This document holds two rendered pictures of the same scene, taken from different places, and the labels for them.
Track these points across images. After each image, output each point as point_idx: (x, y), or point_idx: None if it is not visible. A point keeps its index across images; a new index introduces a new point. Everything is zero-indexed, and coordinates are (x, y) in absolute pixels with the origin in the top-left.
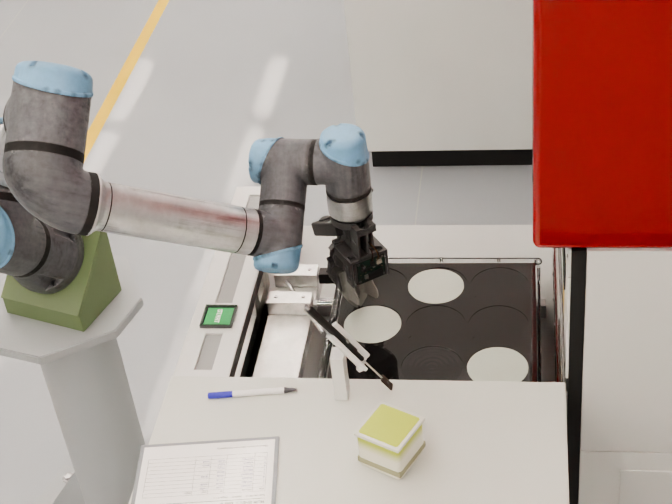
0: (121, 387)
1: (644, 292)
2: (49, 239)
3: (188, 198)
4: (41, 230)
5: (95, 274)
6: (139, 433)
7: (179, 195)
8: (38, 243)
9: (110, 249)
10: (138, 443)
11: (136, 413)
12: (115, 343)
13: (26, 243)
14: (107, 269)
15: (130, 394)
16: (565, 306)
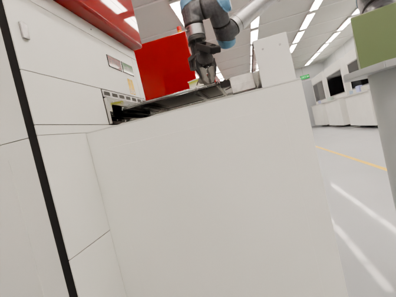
0: (379, 134)
1: None
2: (362, 13)
3: (246, 3)
4: (363, 6)
5: (355, 46)
6: (391, 181)
7: (250, 0)
8: (360, 12)
9: (354, 38)
10: (390, 184)
11: (392, 169)
12: (376, 104)
13: (358, 8)
14: (356, 49)
15: (386, 149)
16: (136, 81)
